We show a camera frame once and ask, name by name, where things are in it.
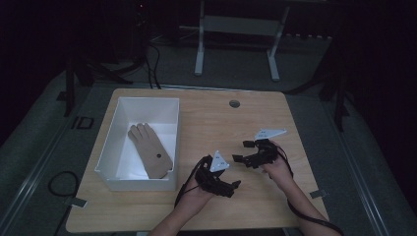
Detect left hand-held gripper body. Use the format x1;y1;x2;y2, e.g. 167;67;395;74
194;149;236;199

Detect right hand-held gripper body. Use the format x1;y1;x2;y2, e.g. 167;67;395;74
247;128;288;169

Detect beige glove with dark dot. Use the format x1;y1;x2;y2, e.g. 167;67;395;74
127;122;174;180

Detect white storage box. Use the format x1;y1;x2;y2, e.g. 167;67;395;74
93;96;181;193

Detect person's right hand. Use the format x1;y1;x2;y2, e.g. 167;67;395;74
262;140;295;188

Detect person's left hand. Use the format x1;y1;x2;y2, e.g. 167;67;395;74
179;181;214;213

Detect dark metal stand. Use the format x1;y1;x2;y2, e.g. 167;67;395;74
56;53;134;118
284;37;353;133

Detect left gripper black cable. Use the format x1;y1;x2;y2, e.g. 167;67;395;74
174;159;206;208

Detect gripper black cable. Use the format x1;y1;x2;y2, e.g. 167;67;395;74
275;144;346;236
174;159;206;208

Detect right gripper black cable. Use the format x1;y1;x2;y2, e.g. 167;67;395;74
275;144;346;236

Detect black hanging cables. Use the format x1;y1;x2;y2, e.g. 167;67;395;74
136;19;162;90

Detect white metal table frame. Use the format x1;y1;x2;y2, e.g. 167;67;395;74
179;0;291;83

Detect black floor bracket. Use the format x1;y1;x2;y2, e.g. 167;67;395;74
71;115;95;131

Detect black cable loop on floor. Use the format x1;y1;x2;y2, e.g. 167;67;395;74
47;170;81;199

